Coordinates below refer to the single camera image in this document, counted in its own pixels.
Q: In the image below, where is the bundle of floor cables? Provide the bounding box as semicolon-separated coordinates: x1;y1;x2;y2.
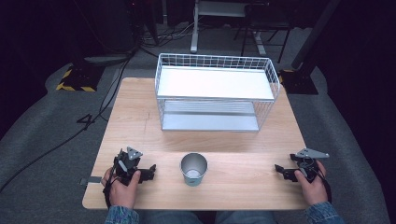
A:
136;18;200;59

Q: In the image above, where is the person's right hand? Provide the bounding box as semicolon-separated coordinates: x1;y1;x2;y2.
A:
293;161;330;207

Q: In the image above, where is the black floor cable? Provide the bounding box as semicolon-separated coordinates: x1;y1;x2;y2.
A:
0;57;134;194

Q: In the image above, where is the black slanted stand pole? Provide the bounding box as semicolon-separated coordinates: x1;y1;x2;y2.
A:
290;0;343;71

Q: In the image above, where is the hand-held gripper black cable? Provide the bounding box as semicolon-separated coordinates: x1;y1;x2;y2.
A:
102;161;120;210
298;157;333;204

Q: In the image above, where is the white wire two-tier rack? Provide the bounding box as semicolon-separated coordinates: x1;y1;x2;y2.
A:
154;52;281;133

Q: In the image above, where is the white desk frame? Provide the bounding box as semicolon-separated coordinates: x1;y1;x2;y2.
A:
190;0;268;56

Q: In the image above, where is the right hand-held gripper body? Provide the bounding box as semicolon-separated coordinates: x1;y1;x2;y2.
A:
290;147;331;183

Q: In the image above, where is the left hand-held gripper black cable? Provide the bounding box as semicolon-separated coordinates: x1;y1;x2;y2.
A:
102;161;120;210

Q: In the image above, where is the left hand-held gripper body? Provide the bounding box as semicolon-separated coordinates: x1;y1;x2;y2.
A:
113;147;145;187

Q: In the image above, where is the person's left hand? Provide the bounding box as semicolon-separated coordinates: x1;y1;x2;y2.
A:
100;167;142;210

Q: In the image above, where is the black chair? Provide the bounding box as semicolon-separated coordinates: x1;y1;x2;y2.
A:
233;3;295;64

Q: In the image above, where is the black yellow striped stand base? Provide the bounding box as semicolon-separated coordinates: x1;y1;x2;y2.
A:
277;67;319;95
55;63;106;93

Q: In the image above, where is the grey tape strip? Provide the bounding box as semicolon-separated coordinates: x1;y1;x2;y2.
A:
79;175;103;187

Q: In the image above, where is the silver metal cup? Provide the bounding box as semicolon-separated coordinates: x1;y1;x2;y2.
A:
179;151;209;188

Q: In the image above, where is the right hand-held gripper black cable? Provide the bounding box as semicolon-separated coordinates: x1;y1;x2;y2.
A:
298;157;333;204

